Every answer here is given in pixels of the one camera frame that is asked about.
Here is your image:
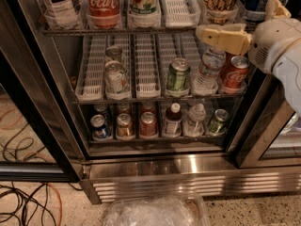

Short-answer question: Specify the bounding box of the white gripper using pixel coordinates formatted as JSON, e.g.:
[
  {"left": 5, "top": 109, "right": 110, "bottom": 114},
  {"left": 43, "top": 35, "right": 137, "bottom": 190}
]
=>
[{"left": 196, "top": 0, "right": 301, "bottom": 73}]

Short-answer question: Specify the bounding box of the orange gold soda can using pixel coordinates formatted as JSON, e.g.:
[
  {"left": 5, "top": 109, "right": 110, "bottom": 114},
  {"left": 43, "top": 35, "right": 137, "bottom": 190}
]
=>
[{"left": 201, "top": 0, "right": 237, "bottom": 24}]

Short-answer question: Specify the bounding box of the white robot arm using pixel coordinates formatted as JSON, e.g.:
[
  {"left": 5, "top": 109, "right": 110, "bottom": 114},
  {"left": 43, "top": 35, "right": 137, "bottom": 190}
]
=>
[{"left": 196, "top": 0, "right": 301, "bottom": 116}]

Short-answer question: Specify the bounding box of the clear water bottle middle shelf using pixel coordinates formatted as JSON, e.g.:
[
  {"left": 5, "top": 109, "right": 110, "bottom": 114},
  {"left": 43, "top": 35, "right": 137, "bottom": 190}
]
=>
[{"left": 195, "top": 46, "right": 226, "bottom": 95}]

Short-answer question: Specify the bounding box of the clear water bottle shelf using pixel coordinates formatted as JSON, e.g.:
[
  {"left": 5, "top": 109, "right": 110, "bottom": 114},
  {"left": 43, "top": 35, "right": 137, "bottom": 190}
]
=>
[
  {"left": 195, "top": 46, "right": 226, "bottom": 95},
  {"left": 183, "top": 104, "right": 206, "bottom": 137}
]

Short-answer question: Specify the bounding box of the red Coca-Cola can front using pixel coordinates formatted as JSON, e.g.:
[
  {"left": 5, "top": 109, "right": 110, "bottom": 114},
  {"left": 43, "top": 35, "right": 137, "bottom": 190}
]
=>
[{"left": 221, "top": 56, "right": 249, "bottom": 94}]

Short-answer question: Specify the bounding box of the empty white shelf tray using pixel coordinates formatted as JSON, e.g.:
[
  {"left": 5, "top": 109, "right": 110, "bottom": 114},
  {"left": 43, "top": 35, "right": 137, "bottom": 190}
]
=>
[{"left": 161, "top": 0, "right": 200, "bottom": 28}]

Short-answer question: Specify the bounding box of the green soda can middle shelf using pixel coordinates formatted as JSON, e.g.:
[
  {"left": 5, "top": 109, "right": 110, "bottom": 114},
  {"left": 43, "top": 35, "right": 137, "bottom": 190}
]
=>
[{"left": 166, "top": 57, "right": 190, "bottom": 97}]

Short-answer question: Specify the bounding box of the green can bottom shelf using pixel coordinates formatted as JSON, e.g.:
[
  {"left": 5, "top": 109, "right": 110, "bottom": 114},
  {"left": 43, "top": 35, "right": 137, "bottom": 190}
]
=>
[{"left": 207, "top": 109, "right": 230, "bottom": 136}]

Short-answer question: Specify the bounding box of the white green soda can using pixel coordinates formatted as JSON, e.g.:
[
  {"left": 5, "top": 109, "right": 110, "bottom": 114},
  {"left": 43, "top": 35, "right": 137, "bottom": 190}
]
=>
[{"left": 128, "top": 0, "right": 160, "bottom": 28}]

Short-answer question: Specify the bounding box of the clear water bottle bottom shelf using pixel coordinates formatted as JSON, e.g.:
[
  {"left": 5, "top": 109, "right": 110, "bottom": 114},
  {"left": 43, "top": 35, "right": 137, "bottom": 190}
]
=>
[{"left": 183, "top": 104, "right": 206, "bottom": 137}]

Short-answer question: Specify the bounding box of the white patterned can rear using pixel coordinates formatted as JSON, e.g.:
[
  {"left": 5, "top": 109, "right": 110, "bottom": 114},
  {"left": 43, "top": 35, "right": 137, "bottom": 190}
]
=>
[{"left": 105, "top": 45, "right": 122, "bottom": 62}]

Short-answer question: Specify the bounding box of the white patterned can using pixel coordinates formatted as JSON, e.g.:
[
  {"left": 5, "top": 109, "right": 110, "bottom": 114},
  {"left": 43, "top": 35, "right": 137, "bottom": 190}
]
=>
[
  {"left": 104, "top": 60, "right": 129, "bottom": 100},
  {"left": 105, "top": 45, "right": 122, "bottom": 62}
]

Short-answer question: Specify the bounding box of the red soda can bottom front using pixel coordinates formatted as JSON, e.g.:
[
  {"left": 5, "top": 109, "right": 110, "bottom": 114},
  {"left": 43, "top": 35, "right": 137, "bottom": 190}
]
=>
[{"left": 139, "top": 112, "right": 157, "bottom": 137}]

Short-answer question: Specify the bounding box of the white patterned can front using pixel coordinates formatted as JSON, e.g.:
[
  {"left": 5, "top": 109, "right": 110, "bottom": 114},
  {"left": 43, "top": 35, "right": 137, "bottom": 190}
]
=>
[{"left": 104, "top": 60, "right": 129, "bottom": 100}]

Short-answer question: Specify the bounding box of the red Coca-Cola can top shelf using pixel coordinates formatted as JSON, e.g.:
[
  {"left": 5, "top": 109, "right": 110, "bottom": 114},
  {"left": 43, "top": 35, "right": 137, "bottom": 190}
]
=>
[{"left": 87, "top": 0, "right": 119, "bottom": 28}]

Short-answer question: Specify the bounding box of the stainless steel display fridge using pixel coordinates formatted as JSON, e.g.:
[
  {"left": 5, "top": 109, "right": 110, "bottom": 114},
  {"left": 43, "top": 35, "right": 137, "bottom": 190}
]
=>
[{"left": 0, "top": 0, "right": 301, "bottom": 205}]

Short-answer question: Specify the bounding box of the brown soda can front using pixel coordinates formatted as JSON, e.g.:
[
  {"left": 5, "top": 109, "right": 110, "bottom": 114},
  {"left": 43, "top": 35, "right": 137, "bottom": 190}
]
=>
[{"left": 117, "top": 113, "right": 134, "bottom": 138}]

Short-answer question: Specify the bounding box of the blue can rear bottom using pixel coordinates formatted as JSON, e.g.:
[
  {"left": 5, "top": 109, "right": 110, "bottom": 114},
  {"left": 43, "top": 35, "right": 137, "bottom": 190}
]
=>
[{"left": 94, "top": 104, "right": 112, "bottom": 124}]

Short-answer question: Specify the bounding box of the blue Pepsi can front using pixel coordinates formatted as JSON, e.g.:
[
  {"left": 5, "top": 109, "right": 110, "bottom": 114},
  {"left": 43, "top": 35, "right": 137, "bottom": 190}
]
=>
[{"left": 90, "top": 114, "right": 111, "bottom": 140}]

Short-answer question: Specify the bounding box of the glass fridge door left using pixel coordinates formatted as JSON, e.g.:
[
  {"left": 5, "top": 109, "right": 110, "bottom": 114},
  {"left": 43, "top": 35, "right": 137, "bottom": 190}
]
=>
[{"left": 0, "top": 0, "right": 85, "bottom": 182}]

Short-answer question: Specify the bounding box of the dark juice bottle white cap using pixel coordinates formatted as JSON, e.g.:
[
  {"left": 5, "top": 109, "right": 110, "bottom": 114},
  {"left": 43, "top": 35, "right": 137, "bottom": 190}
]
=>
[{"left": 164, "top": 103, "right": 182, "bottom": 137}]

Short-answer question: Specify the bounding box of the white tea bottle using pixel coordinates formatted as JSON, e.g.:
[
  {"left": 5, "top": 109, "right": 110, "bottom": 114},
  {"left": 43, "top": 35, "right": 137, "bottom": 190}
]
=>
[{"left": 43, "top": 0, "right": 83, "bottom": 29}]

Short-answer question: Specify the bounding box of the clear plastic bin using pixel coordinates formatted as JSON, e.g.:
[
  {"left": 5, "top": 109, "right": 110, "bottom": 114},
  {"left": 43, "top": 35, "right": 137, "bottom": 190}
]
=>
[{"left": 102, "top": 191, "right": 212, "bottom": 226}]

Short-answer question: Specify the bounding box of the orange cable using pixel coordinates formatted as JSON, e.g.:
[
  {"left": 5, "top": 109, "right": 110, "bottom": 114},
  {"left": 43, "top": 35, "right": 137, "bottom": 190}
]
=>
[{"left": 46, "top": 182, "right": 64, "bottom": 226}]

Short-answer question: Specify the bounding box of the black cables bundle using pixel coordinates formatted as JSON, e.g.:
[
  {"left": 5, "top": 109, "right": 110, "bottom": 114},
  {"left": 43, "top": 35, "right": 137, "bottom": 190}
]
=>
[{"left": 0, "top": 181, "right": 84, "bottom": 226}]

